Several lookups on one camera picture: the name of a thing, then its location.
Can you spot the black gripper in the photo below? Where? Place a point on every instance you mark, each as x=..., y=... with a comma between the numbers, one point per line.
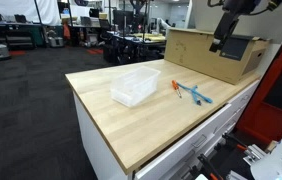
x=227, y=26

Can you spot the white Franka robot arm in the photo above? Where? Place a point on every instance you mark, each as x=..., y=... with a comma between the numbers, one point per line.
x=242, y=5

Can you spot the large cardboard box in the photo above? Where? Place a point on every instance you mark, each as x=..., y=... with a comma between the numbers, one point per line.
x=194, y=50

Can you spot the clear plastic box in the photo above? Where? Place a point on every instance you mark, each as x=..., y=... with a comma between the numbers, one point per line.
x=131, y=90

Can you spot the red metal cabinet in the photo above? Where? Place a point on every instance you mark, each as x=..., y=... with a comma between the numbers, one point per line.
x=257, y=113

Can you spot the black orange clamp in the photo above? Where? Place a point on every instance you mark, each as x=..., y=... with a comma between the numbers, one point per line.
x=207, y=165
x=234, y=141

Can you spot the red floor mat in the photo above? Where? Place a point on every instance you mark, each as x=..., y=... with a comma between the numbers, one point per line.
x=95, y=51
x=17, y=52

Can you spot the orange cloth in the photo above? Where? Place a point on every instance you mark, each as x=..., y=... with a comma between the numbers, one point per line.
x=67, y=31

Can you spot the white drawer workbench cabinet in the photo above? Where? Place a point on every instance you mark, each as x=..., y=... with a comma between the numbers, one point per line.
x=91, y=146

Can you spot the black backdrop pole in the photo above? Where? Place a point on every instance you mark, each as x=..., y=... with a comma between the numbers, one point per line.
x=40, y=23

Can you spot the dark green table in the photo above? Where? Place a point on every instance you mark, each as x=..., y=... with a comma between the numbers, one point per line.
x=31, y=33

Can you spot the white backdrop curtain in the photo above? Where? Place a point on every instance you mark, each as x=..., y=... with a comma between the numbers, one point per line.
x=11, y=6

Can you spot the silver metal bracket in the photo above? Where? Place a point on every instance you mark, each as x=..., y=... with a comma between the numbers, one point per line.
x=256, y=155

